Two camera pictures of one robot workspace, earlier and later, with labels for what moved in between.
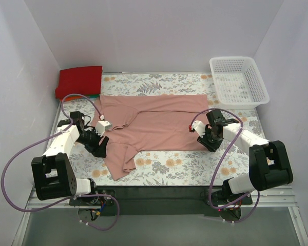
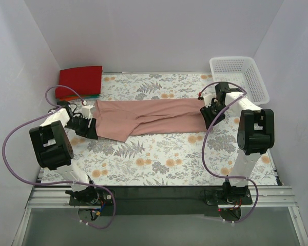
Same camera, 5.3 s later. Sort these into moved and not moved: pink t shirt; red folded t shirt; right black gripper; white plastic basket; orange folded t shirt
Moved: pink t shirt; right black gripper
Not moved: red folded t shirt; orange folded t shirt; white plastic basket
